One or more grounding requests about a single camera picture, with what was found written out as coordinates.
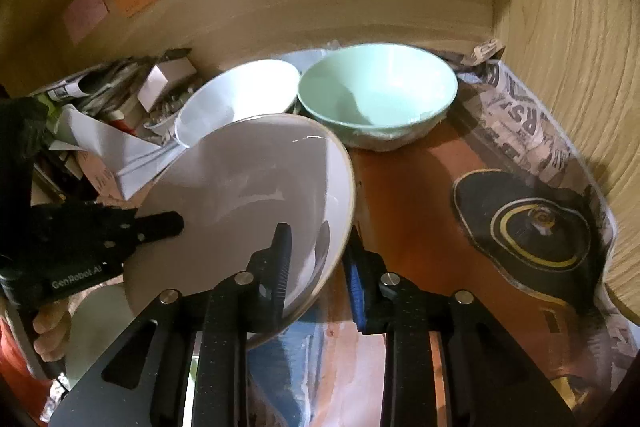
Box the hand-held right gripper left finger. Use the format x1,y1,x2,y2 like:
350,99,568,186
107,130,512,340
47,222,294,427

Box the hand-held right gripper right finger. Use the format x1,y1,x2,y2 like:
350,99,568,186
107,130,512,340
343,224,592,427

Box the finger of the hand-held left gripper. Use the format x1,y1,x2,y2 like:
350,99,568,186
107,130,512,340
134,210,185,244

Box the pinkish grey bowl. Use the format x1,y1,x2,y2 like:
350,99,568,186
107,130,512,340
122,113,357,351

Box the white bowl with panda print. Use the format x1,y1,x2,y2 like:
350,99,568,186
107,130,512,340
174,59,301,149

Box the mint green bowl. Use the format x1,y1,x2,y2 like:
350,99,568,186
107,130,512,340
297,43,459,152

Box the person's left hand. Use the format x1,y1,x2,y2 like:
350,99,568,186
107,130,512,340
31,301,74,361

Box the small bowl of trinkets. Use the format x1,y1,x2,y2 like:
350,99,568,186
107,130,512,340
145,99,184,140

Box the newspaper print table cover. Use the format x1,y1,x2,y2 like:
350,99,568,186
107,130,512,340
30,39,640,427

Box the orange garment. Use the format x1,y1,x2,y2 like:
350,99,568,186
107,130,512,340
0,317,53,413

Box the rolled newspapers pile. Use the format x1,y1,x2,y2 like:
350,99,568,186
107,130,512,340
30,49,193,108

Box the pink sticky note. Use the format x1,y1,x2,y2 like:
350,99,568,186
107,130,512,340
62,0,110,43

